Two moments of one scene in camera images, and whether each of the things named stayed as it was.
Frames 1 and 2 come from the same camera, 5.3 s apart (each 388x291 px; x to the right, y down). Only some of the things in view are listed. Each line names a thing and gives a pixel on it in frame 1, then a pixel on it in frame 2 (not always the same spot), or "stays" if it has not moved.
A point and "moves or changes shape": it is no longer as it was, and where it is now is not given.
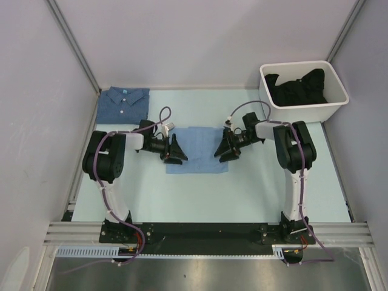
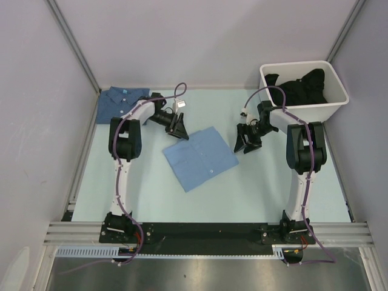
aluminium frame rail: x=85 y=233 stays
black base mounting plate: x=206 y=239 stays
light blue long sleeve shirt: x=199 y=145 moves or changes shape
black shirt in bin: x=308 y=90 stays
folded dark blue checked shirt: x=122 y=105 stays
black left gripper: x=172 y=150 -> x=180 y=131
